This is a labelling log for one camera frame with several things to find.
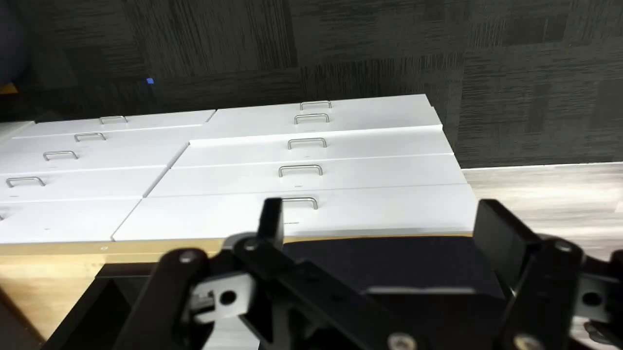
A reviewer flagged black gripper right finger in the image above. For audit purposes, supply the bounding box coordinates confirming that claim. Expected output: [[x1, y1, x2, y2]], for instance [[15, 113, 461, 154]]
[[470, 198, 623, 350]]

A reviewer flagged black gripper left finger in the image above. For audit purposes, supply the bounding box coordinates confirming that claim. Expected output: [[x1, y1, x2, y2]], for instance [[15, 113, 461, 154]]
[[114, 196, 418, 350]]

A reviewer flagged white base cabinet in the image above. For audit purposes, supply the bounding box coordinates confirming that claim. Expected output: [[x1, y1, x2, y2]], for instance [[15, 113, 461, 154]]
[[0, 93, 480, 247]]

